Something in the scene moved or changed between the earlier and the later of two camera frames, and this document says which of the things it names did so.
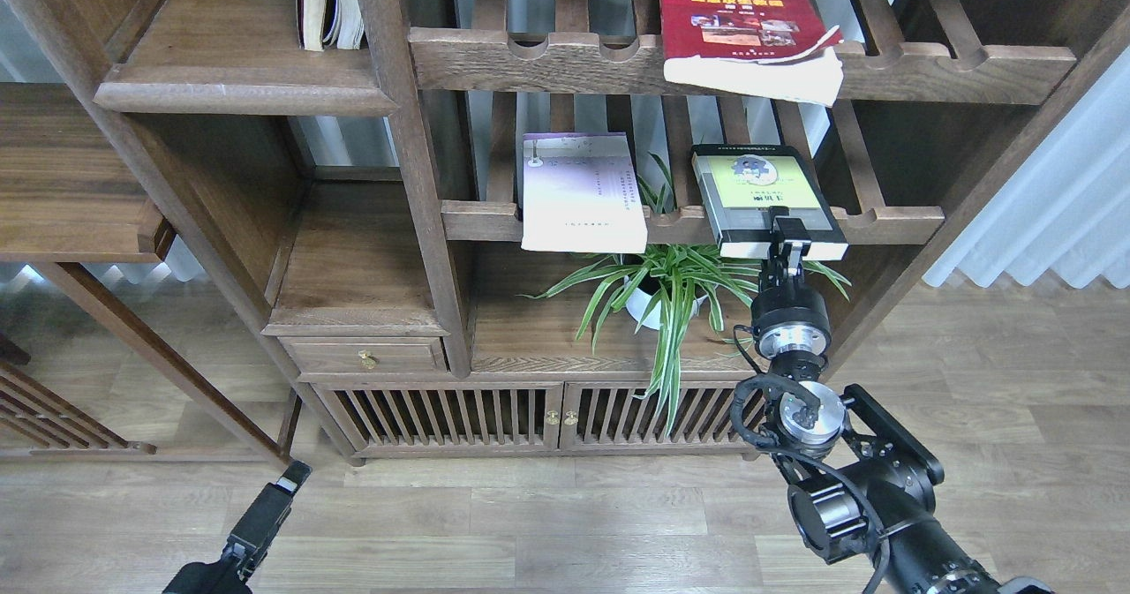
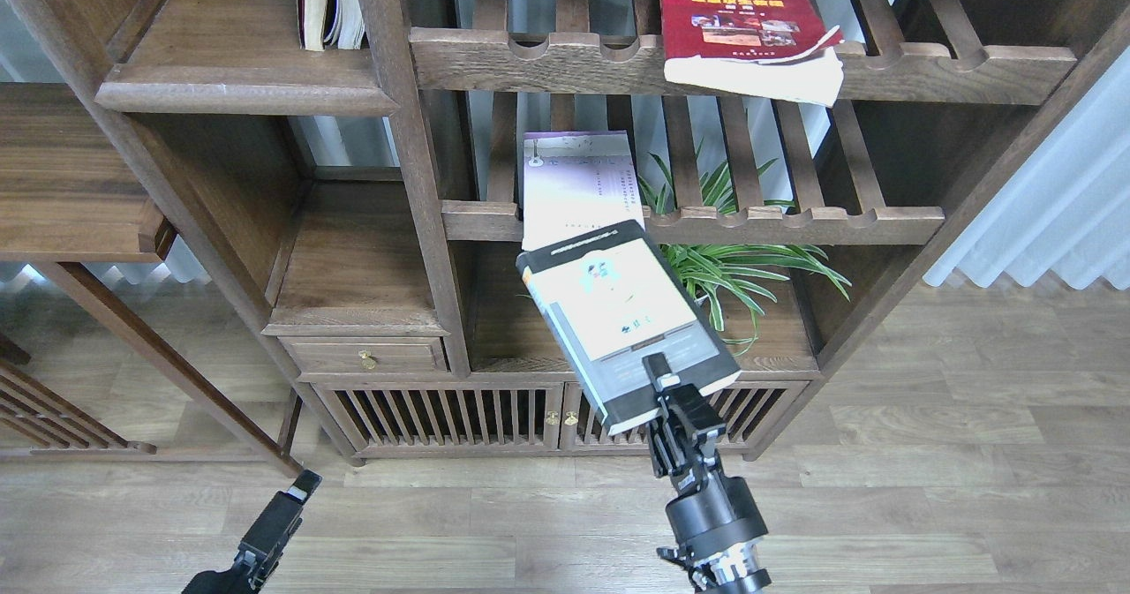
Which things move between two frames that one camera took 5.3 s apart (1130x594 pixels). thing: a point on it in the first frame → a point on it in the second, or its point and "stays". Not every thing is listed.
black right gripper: (789, 320) → (715, 522)
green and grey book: (741, 184) → (612, 302)
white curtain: (1068, 206) stays
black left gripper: (256, 530) → (262, 545)
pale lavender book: (579, 194) stays
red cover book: (761, 36) stays
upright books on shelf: (328, 11) stays
